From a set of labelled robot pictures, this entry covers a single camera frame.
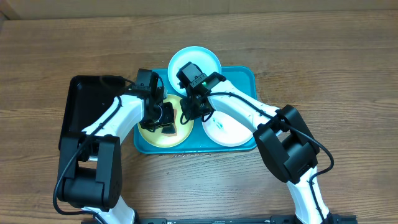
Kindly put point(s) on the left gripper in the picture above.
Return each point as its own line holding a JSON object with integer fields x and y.
{"x": 166, "y": 119}

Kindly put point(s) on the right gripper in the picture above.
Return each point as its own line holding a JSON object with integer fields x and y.
{"x": 187, "y": 106}

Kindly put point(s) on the orange sponge with dark scourer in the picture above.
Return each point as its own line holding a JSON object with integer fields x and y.
{"x": 171, "y": 129}

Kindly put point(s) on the yellow-green plate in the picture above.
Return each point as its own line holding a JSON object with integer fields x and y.
{"x": 183, "y": 131}

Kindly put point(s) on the light blue plate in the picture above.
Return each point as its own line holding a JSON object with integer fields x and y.
{"x": 206, "y": 60}

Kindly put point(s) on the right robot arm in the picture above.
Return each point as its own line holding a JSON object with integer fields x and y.
{"x": 286, "y": 145}

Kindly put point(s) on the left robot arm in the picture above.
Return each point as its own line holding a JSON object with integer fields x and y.
{"x": 89, "y": 179}

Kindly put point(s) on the teal plastic tray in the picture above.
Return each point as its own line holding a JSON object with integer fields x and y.
{"x": 197, "y": 141}

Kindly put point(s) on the black plastic tray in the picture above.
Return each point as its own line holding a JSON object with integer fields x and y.
{"x": 89, "y": 97}

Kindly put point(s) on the white plate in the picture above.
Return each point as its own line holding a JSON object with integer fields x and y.
{"x": 225, "y": 130}

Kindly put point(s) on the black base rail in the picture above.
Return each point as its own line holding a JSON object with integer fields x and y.
{"x": 275, "y": 219}

